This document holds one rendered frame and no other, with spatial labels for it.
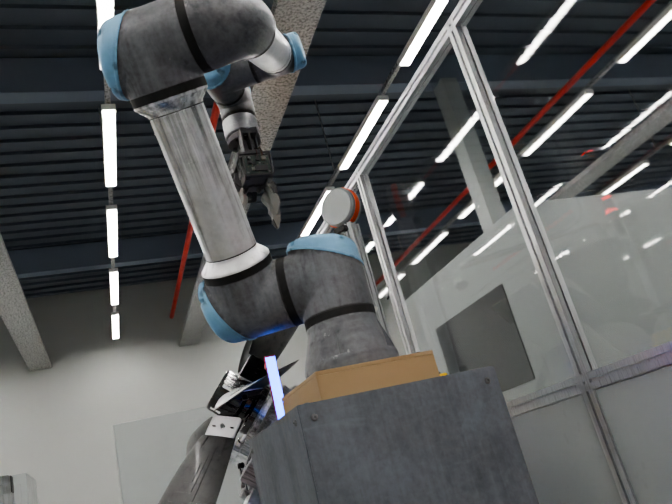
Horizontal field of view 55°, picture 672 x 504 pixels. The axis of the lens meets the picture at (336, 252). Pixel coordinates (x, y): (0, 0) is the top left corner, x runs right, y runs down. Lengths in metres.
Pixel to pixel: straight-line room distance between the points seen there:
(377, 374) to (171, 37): 0.55
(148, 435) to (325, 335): 6.32
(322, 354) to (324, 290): 0.10
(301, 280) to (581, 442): 0.94
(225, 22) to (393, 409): 0.57
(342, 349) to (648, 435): 0.80
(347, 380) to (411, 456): 0.13
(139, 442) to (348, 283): 6.32
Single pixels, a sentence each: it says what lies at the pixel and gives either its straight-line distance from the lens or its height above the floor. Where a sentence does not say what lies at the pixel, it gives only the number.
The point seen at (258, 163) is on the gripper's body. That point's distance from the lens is 1.36.
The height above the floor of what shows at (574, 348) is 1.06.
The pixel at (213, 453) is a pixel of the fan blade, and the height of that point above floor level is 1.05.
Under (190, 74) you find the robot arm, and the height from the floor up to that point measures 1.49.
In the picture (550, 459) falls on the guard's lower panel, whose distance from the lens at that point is 1.84.
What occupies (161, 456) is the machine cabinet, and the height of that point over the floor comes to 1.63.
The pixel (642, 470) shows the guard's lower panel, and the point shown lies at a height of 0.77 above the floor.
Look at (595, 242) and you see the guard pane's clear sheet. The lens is 1.57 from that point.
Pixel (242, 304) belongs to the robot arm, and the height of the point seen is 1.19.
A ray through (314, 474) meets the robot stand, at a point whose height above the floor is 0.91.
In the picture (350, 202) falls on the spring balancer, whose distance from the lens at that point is 2.46.
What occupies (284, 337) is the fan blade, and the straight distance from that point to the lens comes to 1.89.
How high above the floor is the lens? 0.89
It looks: 19 degrees up
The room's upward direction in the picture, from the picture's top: 15 degrees counter-clockwise
